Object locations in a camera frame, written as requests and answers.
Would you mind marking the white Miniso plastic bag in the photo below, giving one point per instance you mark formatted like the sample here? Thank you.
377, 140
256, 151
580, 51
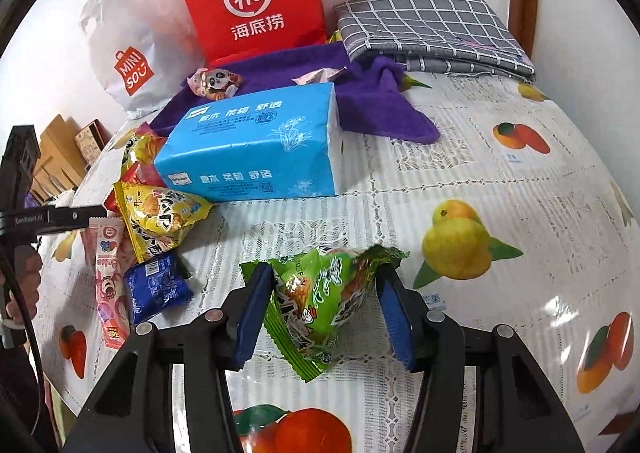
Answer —
140, 50

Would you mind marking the blue snack packet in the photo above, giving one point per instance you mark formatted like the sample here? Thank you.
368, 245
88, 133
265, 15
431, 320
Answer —
157, 284

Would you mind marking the blue tissue pack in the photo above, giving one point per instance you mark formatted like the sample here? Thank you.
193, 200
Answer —
272, 144

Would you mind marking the green snack packet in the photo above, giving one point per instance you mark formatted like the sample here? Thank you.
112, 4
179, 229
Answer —
314, 295

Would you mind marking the left hand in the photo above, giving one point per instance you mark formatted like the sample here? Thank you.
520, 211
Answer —
27, 266

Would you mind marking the purple towel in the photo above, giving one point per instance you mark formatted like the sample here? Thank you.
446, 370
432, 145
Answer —
368, 96

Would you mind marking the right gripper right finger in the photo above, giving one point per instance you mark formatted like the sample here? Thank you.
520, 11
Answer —
403, 311

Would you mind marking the pink long candy packet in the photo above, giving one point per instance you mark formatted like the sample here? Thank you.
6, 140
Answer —
108, 255

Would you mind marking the pink yellow snack packet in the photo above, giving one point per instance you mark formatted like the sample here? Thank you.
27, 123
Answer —
141, 147

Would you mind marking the red snack packet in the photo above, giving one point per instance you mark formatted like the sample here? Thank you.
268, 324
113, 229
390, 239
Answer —
137, 173

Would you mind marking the grey checked folded cloth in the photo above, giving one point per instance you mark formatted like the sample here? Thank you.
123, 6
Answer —
451, 37

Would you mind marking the panda print snack packet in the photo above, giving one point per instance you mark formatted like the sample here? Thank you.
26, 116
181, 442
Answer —
215, 84

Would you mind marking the pink white triangular snack packet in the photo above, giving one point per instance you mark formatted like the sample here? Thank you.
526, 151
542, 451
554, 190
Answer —
320, 75

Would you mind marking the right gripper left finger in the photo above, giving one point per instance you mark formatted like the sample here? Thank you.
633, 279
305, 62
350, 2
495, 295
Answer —
245, 309

